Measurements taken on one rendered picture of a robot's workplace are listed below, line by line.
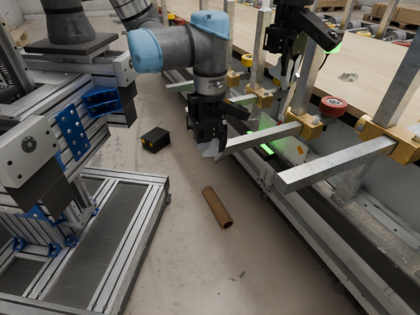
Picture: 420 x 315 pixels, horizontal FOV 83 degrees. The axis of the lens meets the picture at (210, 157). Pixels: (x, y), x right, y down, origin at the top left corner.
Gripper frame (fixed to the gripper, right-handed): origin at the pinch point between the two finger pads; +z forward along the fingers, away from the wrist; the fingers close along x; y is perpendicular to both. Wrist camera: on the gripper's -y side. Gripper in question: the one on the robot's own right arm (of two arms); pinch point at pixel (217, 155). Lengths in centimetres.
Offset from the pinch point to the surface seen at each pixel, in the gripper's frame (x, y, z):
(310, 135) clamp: 5.0, -29.7, -1.3
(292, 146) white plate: -0.4, -29.1, 6.4
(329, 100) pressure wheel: -1.5, -41.1, -7.8
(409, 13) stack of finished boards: -324, -641, 50
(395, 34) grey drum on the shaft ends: -67, -176, -1
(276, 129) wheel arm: 0.2, -19.9, -3.4
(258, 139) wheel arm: 1.5, -12.6, -2.9
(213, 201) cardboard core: -41, -19, 75
